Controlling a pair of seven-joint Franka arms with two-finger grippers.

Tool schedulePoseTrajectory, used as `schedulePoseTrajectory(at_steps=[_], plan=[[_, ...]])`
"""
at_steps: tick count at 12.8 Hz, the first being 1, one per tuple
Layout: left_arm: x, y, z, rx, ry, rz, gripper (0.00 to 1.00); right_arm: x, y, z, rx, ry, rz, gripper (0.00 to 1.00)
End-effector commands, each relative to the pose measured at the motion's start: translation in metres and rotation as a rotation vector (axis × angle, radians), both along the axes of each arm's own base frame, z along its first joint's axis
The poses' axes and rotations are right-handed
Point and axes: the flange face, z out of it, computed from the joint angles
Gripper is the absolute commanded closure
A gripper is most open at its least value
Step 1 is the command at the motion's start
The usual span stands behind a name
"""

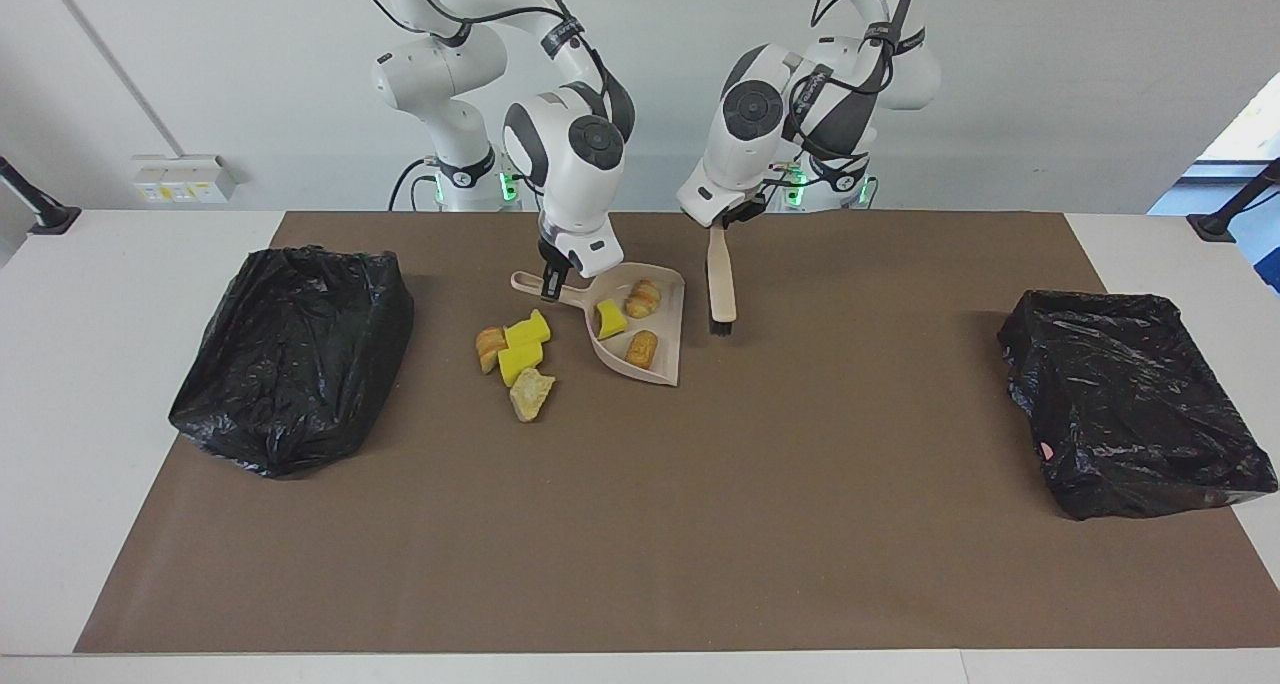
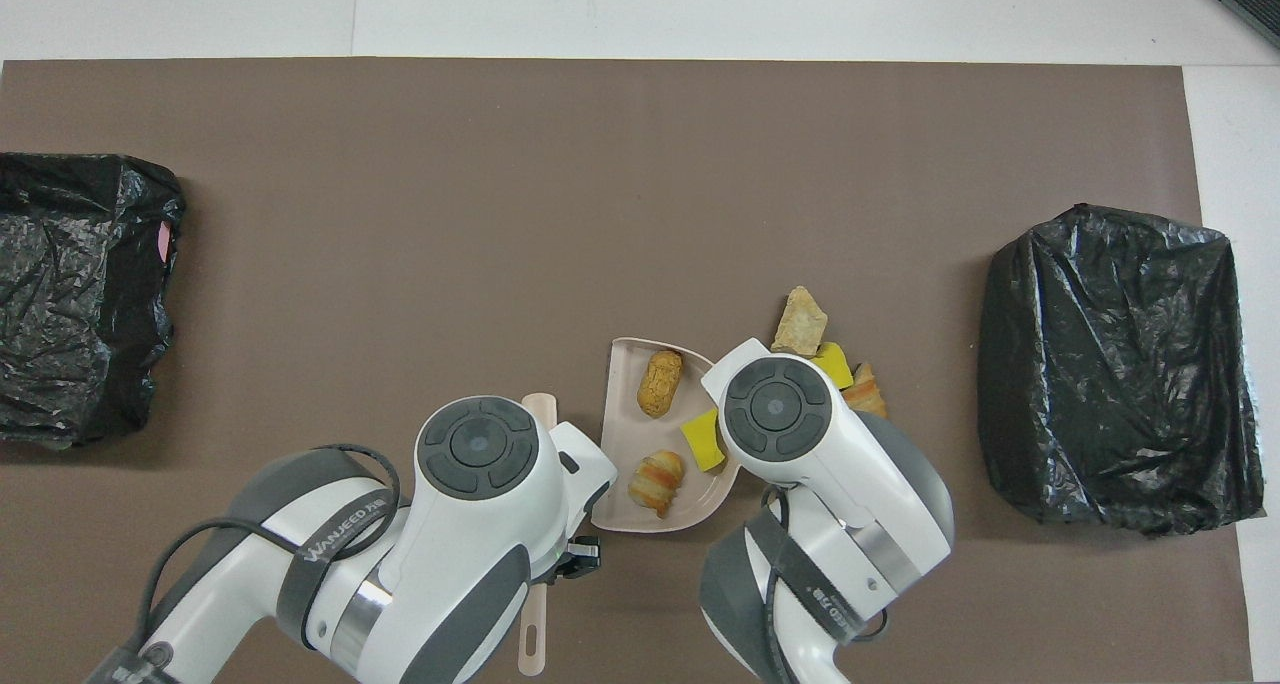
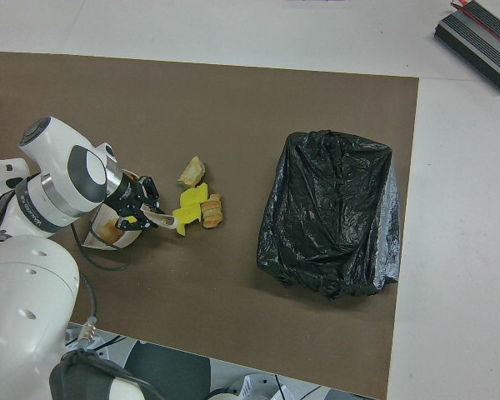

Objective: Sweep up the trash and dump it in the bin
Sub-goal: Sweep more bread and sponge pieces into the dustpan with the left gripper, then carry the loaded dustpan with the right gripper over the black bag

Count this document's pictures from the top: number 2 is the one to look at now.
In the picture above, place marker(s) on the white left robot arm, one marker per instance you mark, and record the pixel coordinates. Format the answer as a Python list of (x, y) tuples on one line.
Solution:
[(470, 524)]

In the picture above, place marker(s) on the brown table mat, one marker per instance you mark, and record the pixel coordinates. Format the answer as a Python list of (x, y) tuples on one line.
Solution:
[(600, 164)]

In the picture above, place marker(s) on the black bag-lined bin pink mark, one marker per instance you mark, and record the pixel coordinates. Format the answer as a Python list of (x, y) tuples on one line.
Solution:
[(70, 294)]

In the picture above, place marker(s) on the striped croissant bread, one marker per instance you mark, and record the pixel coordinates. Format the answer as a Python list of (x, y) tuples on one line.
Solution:
[(657, 482)]

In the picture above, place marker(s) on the small striped croissant piece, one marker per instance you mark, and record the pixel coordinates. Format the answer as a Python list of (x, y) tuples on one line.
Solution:
[(868, 394)]

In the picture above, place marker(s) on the curved yellow sponge piece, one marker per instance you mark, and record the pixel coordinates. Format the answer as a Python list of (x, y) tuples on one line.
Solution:
[(703, 444)]

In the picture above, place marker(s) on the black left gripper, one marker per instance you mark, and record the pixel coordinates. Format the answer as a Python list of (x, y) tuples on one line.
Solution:
[(580, 556)]

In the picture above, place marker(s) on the yellow sponge block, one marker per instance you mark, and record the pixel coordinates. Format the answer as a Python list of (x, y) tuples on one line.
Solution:
[(835, 364)]

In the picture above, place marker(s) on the beige plastic dustpan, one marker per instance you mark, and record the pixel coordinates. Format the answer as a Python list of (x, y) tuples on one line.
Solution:
[(620, 404)]

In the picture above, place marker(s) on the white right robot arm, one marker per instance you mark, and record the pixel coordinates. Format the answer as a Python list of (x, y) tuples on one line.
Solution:
[(830, 464)]

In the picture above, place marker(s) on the pale angular bread chunk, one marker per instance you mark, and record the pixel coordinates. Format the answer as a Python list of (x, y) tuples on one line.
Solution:
[(800, 322)]

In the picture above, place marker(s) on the oval brown bread roll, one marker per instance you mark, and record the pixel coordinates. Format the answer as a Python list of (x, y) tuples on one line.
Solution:
[(660, 384)]

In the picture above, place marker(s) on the beige hand brush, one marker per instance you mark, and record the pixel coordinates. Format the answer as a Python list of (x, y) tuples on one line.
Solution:
[(533, 634)]

